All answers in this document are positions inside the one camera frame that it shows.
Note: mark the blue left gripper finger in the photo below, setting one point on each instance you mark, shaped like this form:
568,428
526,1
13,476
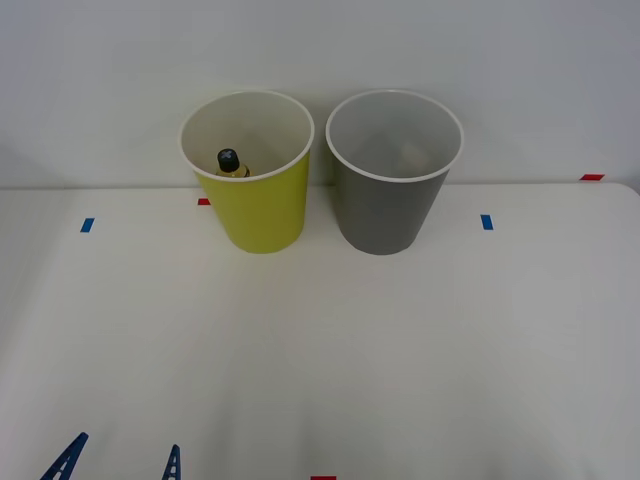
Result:
173,462
70,455

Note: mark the yellow bottle with black cap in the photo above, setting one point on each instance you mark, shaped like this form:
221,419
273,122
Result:
227,159

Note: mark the yellow-green plastic waste bin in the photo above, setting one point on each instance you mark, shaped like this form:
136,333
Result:
265,210

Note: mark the grey plastic waste bin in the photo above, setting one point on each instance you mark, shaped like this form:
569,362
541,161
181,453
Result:
385,215

